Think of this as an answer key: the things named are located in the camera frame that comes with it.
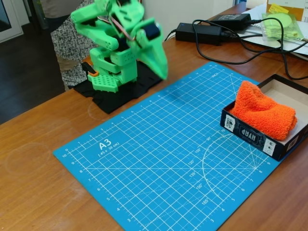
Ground long black power cable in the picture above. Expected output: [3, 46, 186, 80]
[192, 18, 308, 80]

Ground orange fluffy sock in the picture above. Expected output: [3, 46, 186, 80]
[228, 80, 298, 142]

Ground blue A3 cutting mat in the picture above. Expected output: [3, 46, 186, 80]
[52, 61, 281, 231]

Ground plastic bag with green parts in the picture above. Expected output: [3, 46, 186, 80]
[261, 12, 304, 41]

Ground yellow sticky note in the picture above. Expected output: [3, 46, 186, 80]
[268, 3, 290, 14]

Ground black clamp with orange grip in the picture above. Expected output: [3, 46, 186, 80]
[81, 62, 99, 77]

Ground black cardboard box, white inside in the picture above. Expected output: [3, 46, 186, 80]
[220, 74, 308, 162]

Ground person in patterned dress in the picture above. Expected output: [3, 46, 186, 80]
[39, 0, 102, 88]

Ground flat black power adapter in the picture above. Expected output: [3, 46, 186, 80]
[210, 13, 252, 31]

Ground white paper sheets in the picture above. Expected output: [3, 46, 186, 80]
[209, 4, 308, 61]

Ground white door frame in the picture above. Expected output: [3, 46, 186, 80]
[0, 0, 24, 44]

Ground red black white servo wire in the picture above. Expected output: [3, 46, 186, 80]
[107, 0, 138, 41]

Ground brown cardboard box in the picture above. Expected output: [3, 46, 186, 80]
[266, 0, 308, 22]

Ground large black power adapter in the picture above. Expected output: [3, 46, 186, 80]
[175, 22, 223, 46]

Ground black adapter output cable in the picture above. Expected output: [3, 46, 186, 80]
[220, 30, 308, 53]

